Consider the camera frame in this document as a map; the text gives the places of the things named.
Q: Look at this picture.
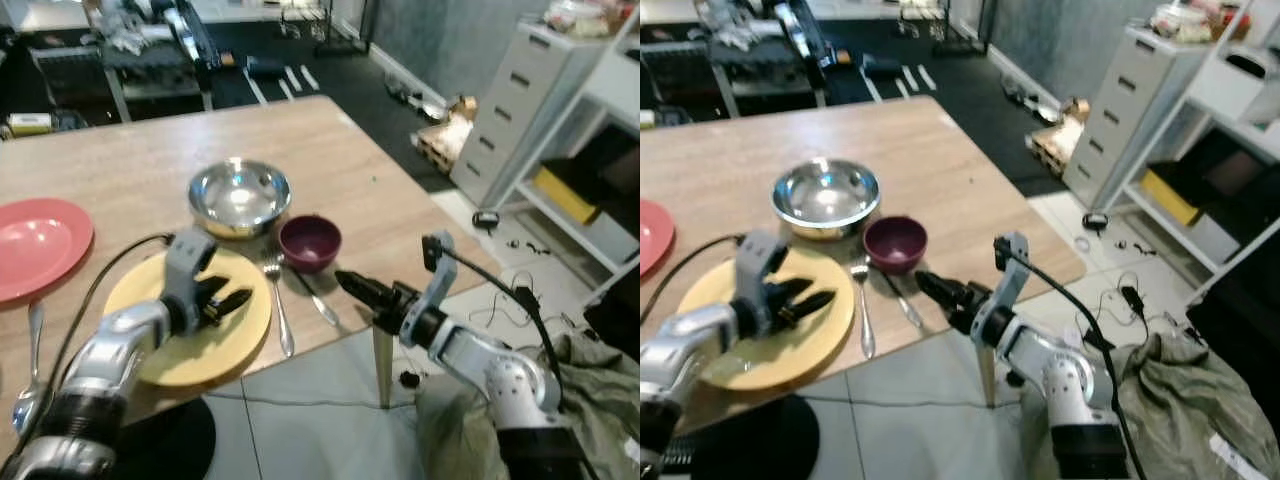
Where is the yellow plate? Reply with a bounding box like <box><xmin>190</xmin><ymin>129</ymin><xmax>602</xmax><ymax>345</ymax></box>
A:
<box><xmin>676</xmin><ymin>245</ymin><xmax>857</xmax><ymax>394</ymax></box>
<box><xmin>103</xmin><ymin>245</ymin><xmax>274</xmax><ymax>390</ymax></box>

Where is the silver fork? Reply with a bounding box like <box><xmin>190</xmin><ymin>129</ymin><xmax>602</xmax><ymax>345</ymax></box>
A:
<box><xmin>261</xmin><ymin>250</ymin><xmax>297</xmax><ymax>360</ymax></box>
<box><xmin>849</xmin><ymin>254</ymin><xmax>879</xmax><ymax>360</ymax></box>

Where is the small purple bowl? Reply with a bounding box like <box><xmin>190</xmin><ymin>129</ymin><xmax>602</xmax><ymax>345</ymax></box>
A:
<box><xmin>862</xmin><ymin>214</ymin><xmax>929</xmax><ymax>277</ymax></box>
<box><xmin>277</xmin><ymin>214</ymin><xmax>344</xmax><ymax>276</ymax></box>

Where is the stainless steel bowl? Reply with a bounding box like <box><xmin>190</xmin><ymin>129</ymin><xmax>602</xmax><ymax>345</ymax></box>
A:
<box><xmin>769</xmin><ymin>157</ymin><xmax>882</xmax><ymax>242</ymax></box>
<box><xmin>187</xmin><ymin>157</ymin><xmax>294</xmax><ymax>242</ymax></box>

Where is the black round stool base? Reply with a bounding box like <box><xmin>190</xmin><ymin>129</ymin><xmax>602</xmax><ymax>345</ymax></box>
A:
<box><xmin>118</xmin><ymin>397</ymin><xmax>217</xmax><ymax>480</ymax></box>
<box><xmin>664</xmin><ymin>394</ymin><xmax>822</xmax><ymax>480</ymax></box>

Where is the pink plate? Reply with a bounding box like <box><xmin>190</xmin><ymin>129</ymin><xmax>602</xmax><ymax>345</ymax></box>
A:
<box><xmin>640</xmin><ymin>198</ymin><xmax>677</xmax><ymax>279</ymax></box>
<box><xmin>0</xmin><ymin>197</ymin><xmax>96</xmax><ymax>305</ymax></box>

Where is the light wooden table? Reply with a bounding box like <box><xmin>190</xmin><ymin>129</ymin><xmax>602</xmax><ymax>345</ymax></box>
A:
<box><xmin>640</xmin><ymin>95</ymin><xmax>1089</xmax><ymax>433</ymax></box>
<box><xmin>0</xmin><ymin>95</ymin><xmax>502</xmax><ymax>446</ymax></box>

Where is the brown cardboard pile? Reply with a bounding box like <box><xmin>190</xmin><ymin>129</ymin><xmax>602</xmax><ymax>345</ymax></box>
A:
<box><xmin>414</xmin><ymin>95</ymin><xmax>482</xmax><ymax>177</ymax></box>
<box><xmin>1027</xmin><ymin>96</ymin><xmax>1092</xmax><ymax>180</ymax></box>

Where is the white shelf unit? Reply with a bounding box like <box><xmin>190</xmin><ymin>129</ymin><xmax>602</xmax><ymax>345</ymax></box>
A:
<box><xmin>1118</xmin><ymin>0</ymin><xmax>1280</xmax><ymax>278</ymax></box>
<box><xmin>518</xmin><ymin>8</ymin><xmax>641</xmax><ymax>278</ymax></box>

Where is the olive green cloth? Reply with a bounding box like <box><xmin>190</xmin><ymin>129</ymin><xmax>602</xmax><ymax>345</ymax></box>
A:
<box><xmin>1019</xmin><ymin>330</ymin><xmax>1280</xmax><ymax>480</ymax></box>
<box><xmin>414</xmin><ymin>330</ymin><xmax>641</xmax><ymax>480</ymax></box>

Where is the yellow box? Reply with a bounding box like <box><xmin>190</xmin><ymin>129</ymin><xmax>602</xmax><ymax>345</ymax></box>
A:
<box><xmin>1139</xmin><ymin>167</ymin><xmax>1202</xmax><ymax>227</ymax></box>
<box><xmin>532</xmin><ymin>164</ymin><xmax>602</xmax><ymax>227</ymax></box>

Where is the grey drawer cabinet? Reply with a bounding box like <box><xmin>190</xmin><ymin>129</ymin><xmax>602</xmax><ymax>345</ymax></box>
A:
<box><xmin>449</xmin><ymin>22</ymin><xmax>612</xmax><ymax>210</ymax></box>
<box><xmin>1061</xmin><ymin>24</ymin><xmax>1192</xmax><ymax>212</ymax></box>

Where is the black cluttered workbench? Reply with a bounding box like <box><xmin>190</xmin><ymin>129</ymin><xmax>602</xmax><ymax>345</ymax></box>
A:
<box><xmin>640</xmin><ymin>0</ymin><xmax>853</xmax><ymax>118</ymax></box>
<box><xmin>28</xmin><ymin>0</ymin><xmax>227</xmax><ymax>123</ymax></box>

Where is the black metal rack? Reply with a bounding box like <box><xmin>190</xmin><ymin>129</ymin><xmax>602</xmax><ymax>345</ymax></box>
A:
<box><xmin>894</xmin><ymin>0</ymin><xmax>997</xmax><ymax>57</ymax></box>
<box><xmin>277</xmin><ymin>0</ymin><xmax>380</xmax><ymax>57</ymax></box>

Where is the large black box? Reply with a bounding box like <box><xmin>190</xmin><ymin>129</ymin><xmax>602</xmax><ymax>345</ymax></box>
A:
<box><xmin>1184</xmin><ymin>278</ymin><xmax>1280</xmax><ymax>423</ymax></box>

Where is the white storage bin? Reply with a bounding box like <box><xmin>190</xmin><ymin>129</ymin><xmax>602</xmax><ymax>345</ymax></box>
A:
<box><xmin>1188</xmin><ymin>48</ymin><xmax>1273</xmax><ymax>123</ymax></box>

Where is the pile of packaged goods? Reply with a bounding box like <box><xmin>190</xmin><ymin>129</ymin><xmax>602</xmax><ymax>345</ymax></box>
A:
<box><xmin>1149</xmin><ymin>0</ymin><xmax>1252</xmax><ymax>44</ymax></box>
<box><xmin>544</xmin><ymin>0</ymin><xmax>617</xmax><ymax>40</ymax></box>

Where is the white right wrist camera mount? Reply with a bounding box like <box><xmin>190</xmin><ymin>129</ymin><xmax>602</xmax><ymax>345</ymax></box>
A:
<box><xmin>971</xmin><ymin>231</ymin><xmax>1032</xmax><ymax>347</ymax></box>
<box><xmin>400</xmin><ymin>231</ymin><xmax>459</xmax><ymax>343</ymax></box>

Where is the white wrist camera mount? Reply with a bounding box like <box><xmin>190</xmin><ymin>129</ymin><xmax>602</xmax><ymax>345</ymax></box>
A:
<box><xmin>163</xmin><ymin>228</ymin><xmax>219</xmax><ymax>303</ymax></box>
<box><xmin>734</xmin><ymin>229</ymin><xmax>792</xmax><ymax>303</ymax></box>
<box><xmin>971</xmin><ymin>231</ymin><xmax>1032</xmax><ymax>347</ymax></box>
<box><xmin>400</xmin><ymin>231</ymin><xmax>459</xmax><ymax>343</ymax></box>

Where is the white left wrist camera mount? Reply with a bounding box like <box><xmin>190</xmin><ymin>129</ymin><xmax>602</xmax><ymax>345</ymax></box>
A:
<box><xmin>734</xmin><ymin>229</ymin><xmax>792</xmax><ymax>303</ymax></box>
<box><xmin>163</xmin><ymin>228</ymin><xmax>219</xmax><ymax>303</ymax></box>

